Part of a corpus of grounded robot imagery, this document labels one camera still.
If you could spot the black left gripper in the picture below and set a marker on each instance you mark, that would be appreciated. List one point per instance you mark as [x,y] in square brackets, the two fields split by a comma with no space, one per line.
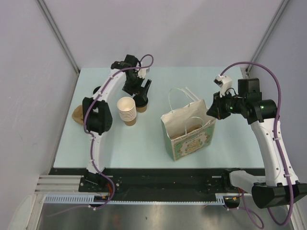
[135,90]

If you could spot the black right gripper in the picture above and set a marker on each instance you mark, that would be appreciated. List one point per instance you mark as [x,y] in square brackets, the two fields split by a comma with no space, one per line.
[216,110]

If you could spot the black plastic cup lid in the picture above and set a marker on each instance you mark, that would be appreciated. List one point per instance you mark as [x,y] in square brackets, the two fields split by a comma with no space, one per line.
[140,102]

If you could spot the single brown paper cup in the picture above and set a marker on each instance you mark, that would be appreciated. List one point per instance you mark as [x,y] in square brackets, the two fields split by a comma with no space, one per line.
[141,109]

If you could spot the brown pulp cup carrier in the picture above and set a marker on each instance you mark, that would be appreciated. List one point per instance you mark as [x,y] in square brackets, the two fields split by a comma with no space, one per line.
[77,114]
[192,128]

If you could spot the printed green paper bag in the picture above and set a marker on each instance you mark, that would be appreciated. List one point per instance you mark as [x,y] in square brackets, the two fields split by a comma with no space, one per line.
[178,120]

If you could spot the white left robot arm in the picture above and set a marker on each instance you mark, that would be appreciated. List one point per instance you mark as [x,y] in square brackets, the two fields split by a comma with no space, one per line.
[97,117]

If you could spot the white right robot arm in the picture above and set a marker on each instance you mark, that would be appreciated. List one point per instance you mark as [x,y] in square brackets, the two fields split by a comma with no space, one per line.
[280,180]

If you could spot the stack of brown paper cups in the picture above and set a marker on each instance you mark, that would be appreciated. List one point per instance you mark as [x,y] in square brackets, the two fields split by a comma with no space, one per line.
[127,110]

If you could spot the black lid stack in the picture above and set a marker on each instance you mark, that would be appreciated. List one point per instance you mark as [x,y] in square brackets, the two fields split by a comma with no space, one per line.
[96,89]

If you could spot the white slotted cable duct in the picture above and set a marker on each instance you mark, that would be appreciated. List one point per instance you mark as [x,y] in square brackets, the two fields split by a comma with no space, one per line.
[72,198]

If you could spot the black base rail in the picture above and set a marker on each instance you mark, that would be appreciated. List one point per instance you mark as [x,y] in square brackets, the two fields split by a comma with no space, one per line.
[155,185]

